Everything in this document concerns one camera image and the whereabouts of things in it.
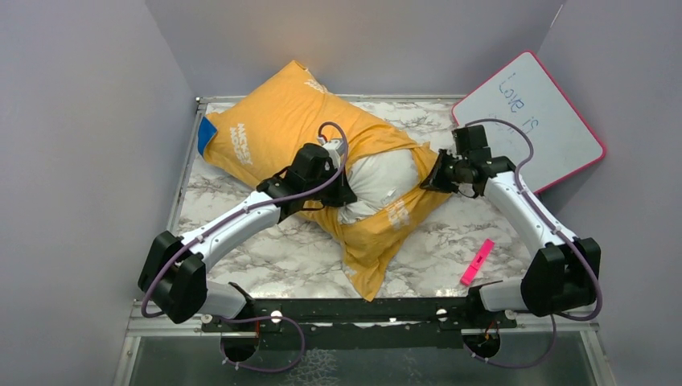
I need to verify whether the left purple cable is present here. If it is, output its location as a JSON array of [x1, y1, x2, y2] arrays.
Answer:
[[140, 121, 350, 374]]

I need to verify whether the pink framed whiteboard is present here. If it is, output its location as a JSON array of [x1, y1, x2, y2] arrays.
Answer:
[[451, 51, 606, 193]]

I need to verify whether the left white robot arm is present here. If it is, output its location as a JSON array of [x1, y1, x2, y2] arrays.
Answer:
[[138, 138, 356, 331]]

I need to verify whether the purple cable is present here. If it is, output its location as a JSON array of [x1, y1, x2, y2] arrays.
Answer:
[[140, 121, 350, 374], [462, 117, 604, 370]]

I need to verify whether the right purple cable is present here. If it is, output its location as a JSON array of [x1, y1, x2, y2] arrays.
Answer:
[[462, 117, 604, 370]]

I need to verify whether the white pillow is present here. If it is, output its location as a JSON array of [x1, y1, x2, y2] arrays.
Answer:
[[337, 150, 420, 224]]

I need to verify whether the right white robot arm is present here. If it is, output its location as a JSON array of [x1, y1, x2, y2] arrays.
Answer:
[[421, 118, 603, 327]]

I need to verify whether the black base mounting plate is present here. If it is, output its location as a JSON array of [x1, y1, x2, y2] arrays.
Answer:
[[146, 285, 518, 363]]

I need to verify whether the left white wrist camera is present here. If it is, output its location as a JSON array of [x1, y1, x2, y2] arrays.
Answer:
[[318, 137, 347, 169]]

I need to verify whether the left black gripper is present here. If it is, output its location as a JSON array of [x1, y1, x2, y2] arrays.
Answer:
[[303, 162, 355, 207]]

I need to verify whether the yellow Mickey Mouse pillowcase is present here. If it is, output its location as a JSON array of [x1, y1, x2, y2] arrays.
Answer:
[[198, 61, 447, 301]]

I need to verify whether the pink marker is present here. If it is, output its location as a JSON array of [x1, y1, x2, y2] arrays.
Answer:
[[460, 239, 495, 286]]

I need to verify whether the aluminium table frame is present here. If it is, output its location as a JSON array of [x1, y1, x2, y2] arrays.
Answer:
[[112, 94, 619, 386]]

